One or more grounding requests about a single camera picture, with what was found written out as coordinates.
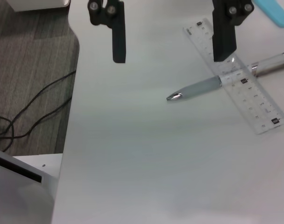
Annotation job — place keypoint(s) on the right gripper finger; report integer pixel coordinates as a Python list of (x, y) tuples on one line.
[(223, 37), (118, 42)]

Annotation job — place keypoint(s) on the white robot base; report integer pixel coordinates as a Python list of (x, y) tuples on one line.
[(16, 191)]

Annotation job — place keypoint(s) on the silver ballpoint pen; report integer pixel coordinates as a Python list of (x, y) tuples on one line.
[(198, 88)]

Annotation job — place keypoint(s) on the blue scissors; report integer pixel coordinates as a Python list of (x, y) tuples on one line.
[(275, 11)]

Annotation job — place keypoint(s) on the transparent plastic ruler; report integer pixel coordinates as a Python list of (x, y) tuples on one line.
[(256, 102)]

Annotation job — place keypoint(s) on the white furniture base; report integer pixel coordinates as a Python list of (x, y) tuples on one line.
[(39, 4)]

